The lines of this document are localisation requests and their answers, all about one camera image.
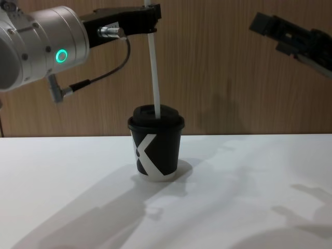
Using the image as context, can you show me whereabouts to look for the white drinking straw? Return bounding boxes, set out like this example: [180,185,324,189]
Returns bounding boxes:
[143,0,162,121]

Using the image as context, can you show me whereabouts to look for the black plastic cup lid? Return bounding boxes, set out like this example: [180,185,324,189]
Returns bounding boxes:
[127,103,186,132]

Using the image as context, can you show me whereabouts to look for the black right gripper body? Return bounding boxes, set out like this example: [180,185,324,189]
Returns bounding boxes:
[298,27,332,70]

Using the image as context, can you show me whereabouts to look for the black paper cup, white mark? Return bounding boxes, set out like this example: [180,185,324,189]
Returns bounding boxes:
[128,123,184,183]

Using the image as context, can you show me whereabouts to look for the thin dark cable, silver plugs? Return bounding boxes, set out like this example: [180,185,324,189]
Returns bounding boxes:
[47,25,131,104]

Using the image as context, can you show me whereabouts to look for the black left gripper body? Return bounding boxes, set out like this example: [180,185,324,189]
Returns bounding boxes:
[78,7,127,49]

